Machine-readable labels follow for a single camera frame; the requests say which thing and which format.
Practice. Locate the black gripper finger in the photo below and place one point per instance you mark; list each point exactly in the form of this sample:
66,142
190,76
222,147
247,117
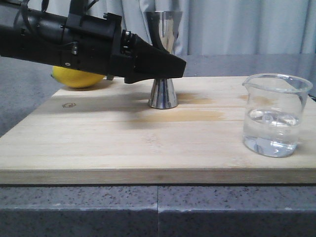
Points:
149,62
156,21

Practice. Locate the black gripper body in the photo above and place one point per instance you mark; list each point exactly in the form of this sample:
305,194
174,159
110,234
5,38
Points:
96,45

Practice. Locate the steel double jigger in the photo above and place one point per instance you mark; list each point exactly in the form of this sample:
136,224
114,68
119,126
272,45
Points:
163,95

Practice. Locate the clear glass beaker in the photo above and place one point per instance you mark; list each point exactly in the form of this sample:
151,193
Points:
273,113

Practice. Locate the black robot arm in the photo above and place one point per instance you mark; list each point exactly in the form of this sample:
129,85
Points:
36,35

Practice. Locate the yellow lemon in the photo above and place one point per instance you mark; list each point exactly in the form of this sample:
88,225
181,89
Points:
74,78

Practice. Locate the grey-blue curtain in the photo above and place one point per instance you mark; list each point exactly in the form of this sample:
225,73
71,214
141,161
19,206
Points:
225,27

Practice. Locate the light wooden cutting board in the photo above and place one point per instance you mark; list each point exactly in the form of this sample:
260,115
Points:
109,135

